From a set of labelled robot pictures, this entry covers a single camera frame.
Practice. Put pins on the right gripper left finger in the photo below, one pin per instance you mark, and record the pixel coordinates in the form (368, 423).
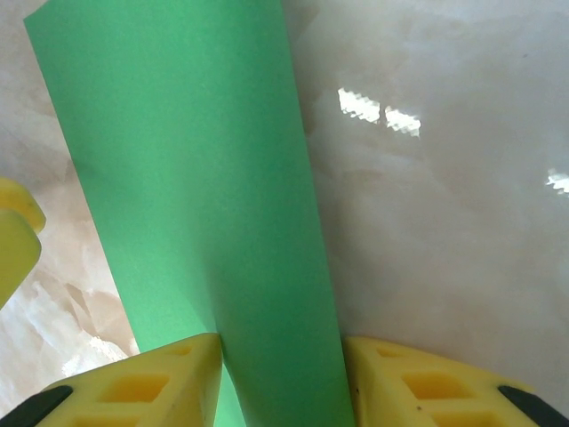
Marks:
(191, 378)

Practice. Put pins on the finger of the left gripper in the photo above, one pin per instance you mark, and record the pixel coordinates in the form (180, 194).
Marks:
(15, 253)
(22, 200)

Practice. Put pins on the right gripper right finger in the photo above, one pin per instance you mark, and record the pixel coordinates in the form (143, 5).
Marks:
(382, 400)

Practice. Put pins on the green square paper sheet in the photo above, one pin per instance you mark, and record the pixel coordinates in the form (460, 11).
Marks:
(200, 178)

